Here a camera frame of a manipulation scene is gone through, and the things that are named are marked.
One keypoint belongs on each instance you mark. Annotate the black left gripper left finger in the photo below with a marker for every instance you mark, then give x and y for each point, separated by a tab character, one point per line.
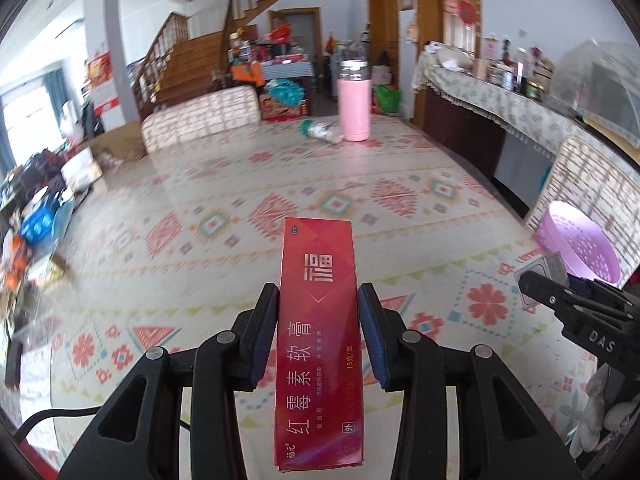
135	434

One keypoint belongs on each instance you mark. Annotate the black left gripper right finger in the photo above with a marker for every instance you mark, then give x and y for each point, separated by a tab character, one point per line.
468	395

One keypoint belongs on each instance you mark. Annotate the red long ointment box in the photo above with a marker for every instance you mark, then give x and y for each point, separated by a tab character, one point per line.
318	395

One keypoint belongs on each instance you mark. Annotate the grey barcode small box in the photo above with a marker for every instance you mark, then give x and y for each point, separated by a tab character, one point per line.
539	277

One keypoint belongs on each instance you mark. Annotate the purple perforated trash basket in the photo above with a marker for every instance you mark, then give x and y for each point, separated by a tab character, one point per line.
581	243

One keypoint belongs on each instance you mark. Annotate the right hand grey glove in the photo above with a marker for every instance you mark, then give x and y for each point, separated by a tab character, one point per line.
600	414

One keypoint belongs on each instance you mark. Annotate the patterned chair near basket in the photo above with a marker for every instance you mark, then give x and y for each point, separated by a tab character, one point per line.
592	178

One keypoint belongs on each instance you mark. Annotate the sideboard with floral cloth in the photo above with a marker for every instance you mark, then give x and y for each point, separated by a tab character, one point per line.
543	130

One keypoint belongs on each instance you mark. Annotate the clear mesh food cover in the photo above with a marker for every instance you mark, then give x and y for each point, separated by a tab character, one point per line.
599	81

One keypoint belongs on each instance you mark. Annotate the green shopping bag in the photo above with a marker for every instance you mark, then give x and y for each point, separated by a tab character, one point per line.
388	99

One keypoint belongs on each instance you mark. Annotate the green cap plastic bottle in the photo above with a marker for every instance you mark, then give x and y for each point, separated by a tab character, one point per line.
324	130

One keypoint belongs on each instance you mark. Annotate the pink tall tumbler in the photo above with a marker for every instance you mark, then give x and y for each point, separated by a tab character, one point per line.
354	95

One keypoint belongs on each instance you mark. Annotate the wooden staircase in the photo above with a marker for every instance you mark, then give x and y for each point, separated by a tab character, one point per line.
181	63

